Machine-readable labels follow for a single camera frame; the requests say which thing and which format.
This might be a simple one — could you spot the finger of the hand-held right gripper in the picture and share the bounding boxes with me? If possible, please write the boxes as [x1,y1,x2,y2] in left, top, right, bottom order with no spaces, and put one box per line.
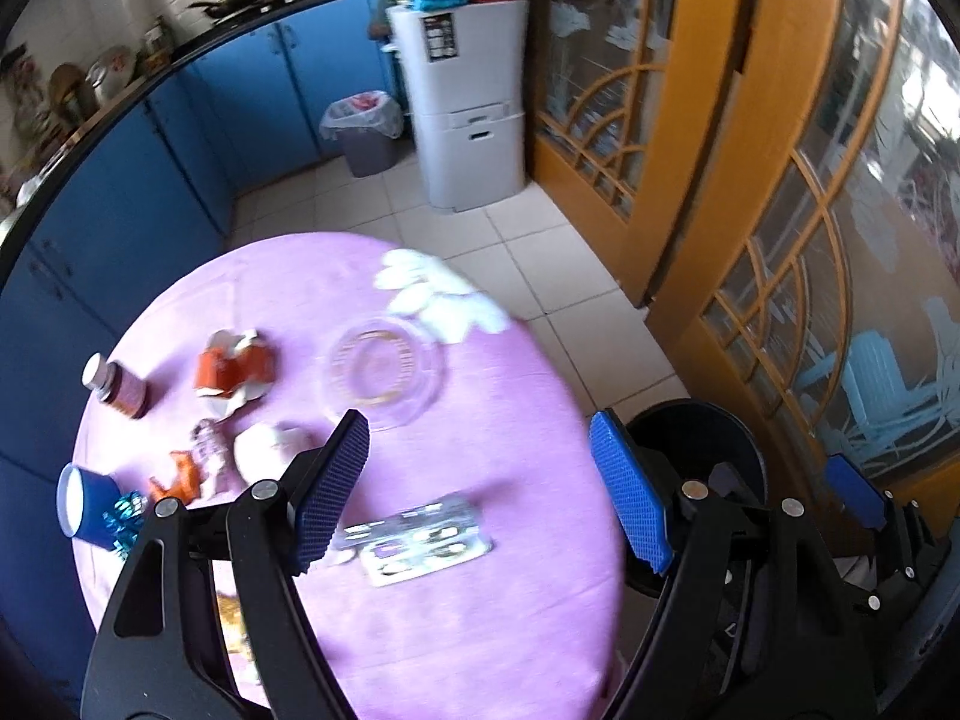
[823,454,947,617]

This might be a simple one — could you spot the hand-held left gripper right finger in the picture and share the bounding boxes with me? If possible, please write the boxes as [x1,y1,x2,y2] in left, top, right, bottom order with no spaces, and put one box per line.
[589,409,878,720]

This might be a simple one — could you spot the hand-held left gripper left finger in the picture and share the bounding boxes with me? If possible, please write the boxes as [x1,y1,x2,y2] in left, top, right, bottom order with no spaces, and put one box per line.
[79,409,372,720]

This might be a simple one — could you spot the white tissue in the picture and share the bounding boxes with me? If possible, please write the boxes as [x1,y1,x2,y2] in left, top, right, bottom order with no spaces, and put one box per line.
[234,422,310,482]

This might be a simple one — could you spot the black trash bin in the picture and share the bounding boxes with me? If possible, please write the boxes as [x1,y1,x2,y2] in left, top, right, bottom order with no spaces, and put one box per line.
[622,399,770,601]

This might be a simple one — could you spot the silver pill blister pack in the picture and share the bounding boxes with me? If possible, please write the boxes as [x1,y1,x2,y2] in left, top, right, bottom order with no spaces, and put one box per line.
[337,491,481,545]

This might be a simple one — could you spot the white pill blister pack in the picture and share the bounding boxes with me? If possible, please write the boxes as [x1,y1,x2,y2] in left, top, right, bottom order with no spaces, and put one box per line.
[360,525,494,588]

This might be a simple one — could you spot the pink white wrapper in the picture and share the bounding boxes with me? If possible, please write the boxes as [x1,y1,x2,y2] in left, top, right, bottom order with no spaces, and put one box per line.
[191,420,233,500]

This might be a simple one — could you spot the clear glass bowl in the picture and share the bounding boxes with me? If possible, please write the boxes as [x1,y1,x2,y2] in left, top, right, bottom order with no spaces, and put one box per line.
[322,319,445,432]

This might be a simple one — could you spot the small orange wrapper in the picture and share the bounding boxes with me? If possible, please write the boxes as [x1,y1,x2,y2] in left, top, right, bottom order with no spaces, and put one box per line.
[148,450,203,500]

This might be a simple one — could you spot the orange carton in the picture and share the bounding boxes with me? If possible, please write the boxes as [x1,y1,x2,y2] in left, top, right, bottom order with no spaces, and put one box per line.
[193,328,275,421]

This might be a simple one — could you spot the brown medicine bottle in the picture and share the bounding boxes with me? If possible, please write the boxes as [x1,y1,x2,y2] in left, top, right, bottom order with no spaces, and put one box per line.
[82,352,149,419]

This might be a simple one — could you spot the blue paper cup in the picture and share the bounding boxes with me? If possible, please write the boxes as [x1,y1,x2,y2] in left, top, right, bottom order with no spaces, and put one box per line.
[57,463,121,545]

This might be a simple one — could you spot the yellow wrapper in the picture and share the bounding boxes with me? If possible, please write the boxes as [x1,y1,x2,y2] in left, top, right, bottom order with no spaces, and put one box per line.
[216,591,252,653]

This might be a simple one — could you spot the pink tablecloth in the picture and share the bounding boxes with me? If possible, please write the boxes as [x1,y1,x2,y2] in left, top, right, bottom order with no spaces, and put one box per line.
[71,232,627,717]

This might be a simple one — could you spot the wooden glass door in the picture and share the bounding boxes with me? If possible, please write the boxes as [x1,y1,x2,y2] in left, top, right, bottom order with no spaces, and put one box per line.
[529,0,680,222]
[645,0,960,526]

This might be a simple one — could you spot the grey bin with plastic bag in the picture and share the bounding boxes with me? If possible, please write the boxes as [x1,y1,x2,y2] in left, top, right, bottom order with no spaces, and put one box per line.
[321,90,406,179]

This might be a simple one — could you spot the blue kitchen cabinets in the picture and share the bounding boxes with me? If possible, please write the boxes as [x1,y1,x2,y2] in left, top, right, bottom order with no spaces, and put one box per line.
[0,0,410,616]

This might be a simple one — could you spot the white storage cabinet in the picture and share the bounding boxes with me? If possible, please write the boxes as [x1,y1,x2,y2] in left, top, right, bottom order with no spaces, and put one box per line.
[386,0,530,212]

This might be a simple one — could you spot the black kitchen countertop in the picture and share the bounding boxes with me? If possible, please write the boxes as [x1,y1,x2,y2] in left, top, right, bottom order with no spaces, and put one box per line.
[0,0,398,293]

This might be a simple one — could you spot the metal pot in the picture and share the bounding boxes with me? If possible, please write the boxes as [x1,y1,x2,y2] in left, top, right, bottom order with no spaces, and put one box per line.
[86,45,136,98]

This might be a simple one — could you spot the glass jar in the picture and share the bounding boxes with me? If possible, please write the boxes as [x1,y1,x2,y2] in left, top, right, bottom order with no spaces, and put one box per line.
[142,15,173,68]

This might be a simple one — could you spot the wooden cutting board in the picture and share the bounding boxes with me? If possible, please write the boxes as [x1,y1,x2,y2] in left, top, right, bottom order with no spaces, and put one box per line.
[49,64,91,121]

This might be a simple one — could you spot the black wok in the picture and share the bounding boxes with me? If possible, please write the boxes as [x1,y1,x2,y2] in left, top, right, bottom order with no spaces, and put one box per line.
[187,0,269,20]

